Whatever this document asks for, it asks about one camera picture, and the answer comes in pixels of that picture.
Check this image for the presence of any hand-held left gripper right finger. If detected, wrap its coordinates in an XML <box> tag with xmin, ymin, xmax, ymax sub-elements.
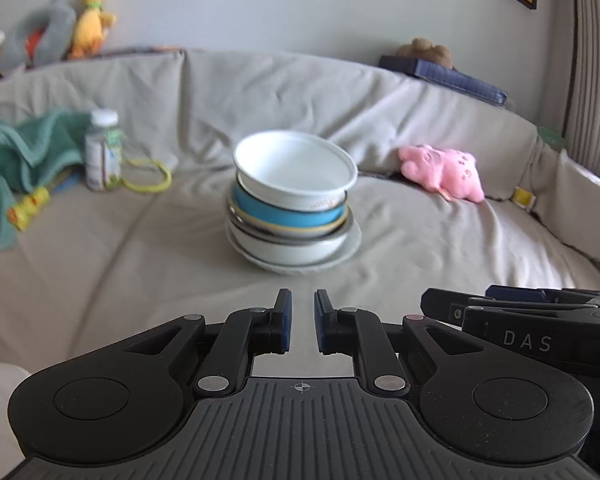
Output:
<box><xmin>314</xmin><ymin>289</ymin><xmax>481</xmax><ymax>397</ymax></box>

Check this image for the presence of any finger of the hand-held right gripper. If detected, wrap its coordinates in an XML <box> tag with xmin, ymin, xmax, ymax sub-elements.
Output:
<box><xmin>420</xmin><ymin>287</ymin><xmax>600</xmax><ymax>331</ymax></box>
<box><xmin>485</xmin><ymin>285</ymin><xmax>600</xmax><ymax>301</ymax></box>

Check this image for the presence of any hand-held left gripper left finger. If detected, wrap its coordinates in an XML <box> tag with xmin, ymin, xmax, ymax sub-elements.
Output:
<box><xmin>122</xmin><ymin>289</ymin><xmax>293</xmax><ymax>396</ymax></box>

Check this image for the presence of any large plain white bowl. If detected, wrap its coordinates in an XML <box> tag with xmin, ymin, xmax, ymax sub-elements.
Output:
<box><xmin>226</xmin><ymin>220</ymin><xmax>353</xmax><ymax>267</ymax></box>

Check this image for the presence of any white bowl with yellow rim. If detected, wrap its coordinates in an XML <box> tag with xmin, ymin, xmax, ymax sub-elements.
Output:
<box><xmin>230</xmin><ymin>207</ymin><xmax>352</xmax><ymax>240</ymax></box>

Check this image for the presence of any blue bowl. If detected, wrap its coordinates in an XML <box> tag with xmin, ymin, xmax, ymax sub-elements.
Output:
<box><xmin>231</xmin><ymin>185</ymin><xmax>348</xmax><ymax>228</ymax></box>

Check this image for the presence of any white printed bowl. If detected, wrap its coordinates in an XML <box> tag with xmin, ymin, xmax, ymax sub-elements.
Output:
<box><xmin>232</xmin><ymin>131</ymin><xmax>358</xmax><ymax>211</ymax></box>

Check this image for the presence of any yellow and white tag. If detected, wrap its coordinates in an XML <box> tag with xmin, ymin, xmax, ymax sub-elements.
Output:
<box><xmin>511</xmin><ymin>186</ymin><xmax>537</xmax><ymax>211</ymax></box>

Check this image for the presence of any pink plush toy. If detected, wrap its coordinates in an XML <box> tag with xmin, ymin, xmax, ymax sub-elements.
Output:
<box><xmin>397</xmin><ymin>144</ymin><xmax>486</xmax><ymax>204</ymax></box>

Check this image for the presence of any green packet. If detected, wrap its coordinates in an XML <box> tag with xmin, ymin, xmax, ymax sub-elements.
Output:
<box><xmin>537</xmin><ymin>125</ymin><xmax>566</xmax><ymax>151</ymax></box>

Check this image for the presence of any beige sofa cover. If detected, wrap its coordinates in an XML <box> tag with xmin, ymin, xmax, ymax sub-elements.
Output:
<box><xmin>0</xmin><ymin>49</ymin><xmax>600</xmax><ymax>391</ymax></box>

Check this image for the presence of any dark blue book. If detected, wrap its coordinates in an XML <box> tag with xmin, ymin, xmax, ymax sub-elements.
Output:
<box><xmin>378</xmin><ymin>56</ymin><xmax>509</xmax><ymax>107</ymax></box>

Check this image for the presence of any beige curtain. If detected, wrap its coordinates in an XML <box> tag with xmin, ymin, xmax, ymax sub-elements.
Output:
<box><xmin>562</xmin><ymin>0</ymin><xmax>600</xmax><ymax>176</ymax></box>

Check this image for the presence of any clear supplement bottle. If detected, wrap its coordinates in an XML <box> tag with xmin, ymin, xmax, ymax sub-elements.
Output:
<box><xmin>84</xmin><ymin>109</ymin><xmax>123</xmax><ymax>192</ymax></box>

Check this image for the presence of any brown plush toy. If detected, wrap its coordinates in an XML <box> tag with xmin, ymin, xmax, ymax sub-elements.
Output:
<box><xmin>396</xmin><ymin>37</ymin><xmax>453</xmax><ymax>68</ymax></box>

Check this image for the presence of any green towel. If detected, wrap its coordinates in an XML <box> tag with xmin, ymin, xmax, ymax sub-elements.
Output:
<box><xmin>0</xmin><ymin>110</ymin><xmax>93</xmax><ymax>253</ymax></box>

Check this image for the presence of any yellow duck plush toy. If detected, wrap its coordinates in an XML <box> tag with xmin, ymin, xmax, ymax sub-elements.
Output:
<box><xmin>69</xmin><ymin>0</ymin><xmax>117</xmax><ymax>60</ymax></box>

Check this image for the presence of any grey neck pillow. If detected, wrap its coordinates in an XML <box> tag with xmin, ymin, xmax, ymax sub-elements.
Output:
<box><xmin>0</xmin><ymin>0</ymin><xmax>76</xmax><ymax>73</ymax></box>

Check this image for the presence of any yellow elastic ring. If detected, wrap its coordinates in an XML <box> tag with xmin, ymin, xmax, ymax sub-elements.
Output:
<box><xmin>121</xmin><ymin>159</ymin><xmax>172</xmax><ymax>193</ymax></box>

